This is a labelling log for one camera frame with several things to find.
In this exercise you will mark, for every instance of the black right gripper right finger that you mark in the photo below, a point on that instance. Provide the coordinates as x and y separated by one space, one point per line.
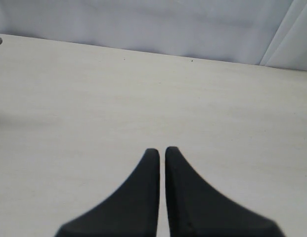
196 209

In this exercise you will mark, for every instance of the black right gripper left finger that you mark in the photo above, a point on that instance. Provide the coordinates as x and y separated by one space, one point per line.
131 211

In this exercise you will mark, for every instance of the white curtain backdrop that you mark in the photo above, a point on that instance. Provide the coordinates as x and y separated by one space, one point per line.
270 33

